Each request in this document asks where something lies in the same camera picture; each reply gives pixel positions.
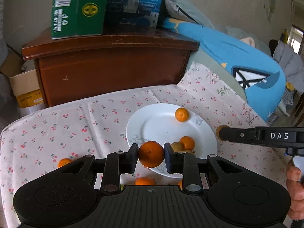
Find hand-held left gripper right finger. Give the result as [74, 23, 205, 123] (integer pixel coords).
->
[164, 142, 243, 194]

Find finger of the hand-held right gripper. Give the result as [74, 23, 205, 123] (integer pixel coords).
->
[220, 127, 259, 146]

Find brown wooden cabinet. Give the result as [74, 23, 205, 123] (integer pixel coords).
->
[21, 27, 200, 108]

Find floral bed sheet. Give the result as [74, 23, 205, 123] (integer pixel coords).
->
[177, 62, 270, 127]

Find person's right hand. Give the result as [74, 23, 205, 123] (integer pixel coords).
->
[286, 165, 304, 221]

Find open cardboard box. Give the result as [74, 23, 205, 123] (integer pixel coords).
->
[9, 68, 43, 98]

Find cherry print tablecloth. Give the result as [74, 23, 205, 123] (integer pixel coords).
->
[0, 85, 293, 228]

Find grey padded jacket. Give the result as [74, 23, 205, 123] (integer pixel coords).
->
[273, 40, 304, 82]

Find yellow box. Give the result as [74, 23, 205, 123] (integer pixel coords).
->
[17, 89, 46, 109]

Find green carton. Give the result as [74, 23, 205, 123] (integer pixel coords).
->
[51, 0, 110, 40]

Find blue carton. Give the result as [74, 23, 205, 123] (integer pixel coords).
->
[104, 0, 167, 28]

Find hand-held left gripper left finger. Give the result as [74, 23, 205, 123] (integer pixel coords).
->
[57, 143, 139, 194]

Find grey pillow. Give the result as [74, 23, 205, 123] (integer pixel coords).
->
[165, 0, 215, 29]

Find white plate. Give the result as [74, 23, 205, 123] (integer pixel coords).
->
[126, 103, 218, 179]

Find brown round fruit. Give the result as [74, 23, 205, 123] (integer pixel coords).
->
[170, 142, 185, 152]
[216, 125, 226, 141]

